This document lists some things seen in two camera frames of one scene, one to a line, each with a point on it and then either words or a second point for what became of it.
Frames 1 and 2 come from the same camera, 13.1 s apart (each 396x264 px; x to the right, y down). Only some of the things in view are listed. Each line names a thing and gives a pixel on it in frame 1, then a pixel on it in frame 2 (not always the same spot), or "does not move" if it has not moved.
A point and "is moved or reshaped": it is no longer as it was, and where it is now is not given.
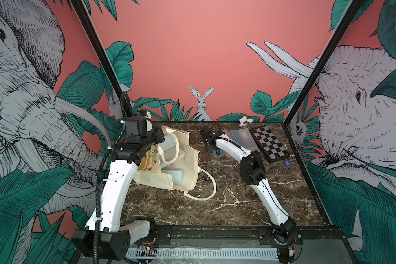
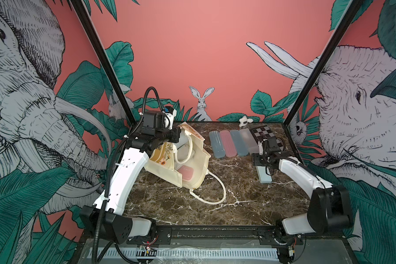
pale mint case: x=177 y=175 is moved or reshaped
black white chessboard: x=274 y=150 does not move
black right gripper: x=206 y=143 -> x=255 y=159
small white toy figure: x=243 y=121 does not move
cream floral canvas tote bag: x=172 y=163 is moved or reshaped
